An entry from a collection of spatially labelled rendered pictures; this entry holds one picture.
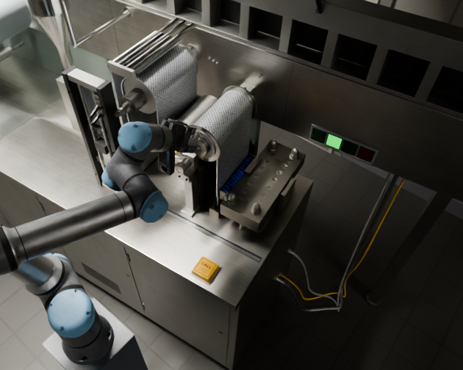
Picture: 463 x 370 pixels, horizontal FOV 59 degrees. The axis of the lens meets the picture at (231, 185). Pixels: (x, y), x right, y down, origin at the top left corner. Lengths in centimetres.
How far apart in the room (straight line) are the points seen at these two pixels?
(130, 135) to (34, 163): 96
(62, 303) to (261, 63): 99
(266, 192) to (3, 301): 171
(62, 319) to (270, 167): 90
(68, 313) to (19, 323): 137
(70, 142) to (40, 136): 14
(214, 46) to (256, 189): 54
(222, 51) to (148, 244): 76
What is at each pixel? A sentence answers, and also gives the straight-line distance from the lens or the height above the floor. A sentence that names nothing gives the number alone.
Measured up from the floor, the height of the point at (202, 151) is 124.
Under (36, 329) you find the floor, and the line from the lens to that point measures 255.
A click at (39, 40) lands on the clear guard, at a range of 209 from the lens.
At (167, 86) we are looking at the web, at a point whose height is 136.
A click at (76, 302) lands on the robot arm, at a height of 113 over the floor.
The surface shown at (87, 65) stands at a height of 104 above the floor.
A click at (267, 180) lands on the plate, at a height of 103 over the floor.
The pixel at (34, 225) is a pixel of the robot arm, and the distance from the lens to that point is 96.
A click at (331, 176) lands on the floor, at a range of 307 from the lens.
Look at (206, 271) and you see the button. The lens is 146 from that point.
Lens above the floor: 221
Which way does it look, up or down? 50 degrees down
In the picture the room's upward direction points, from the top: 3 degrees clockwise
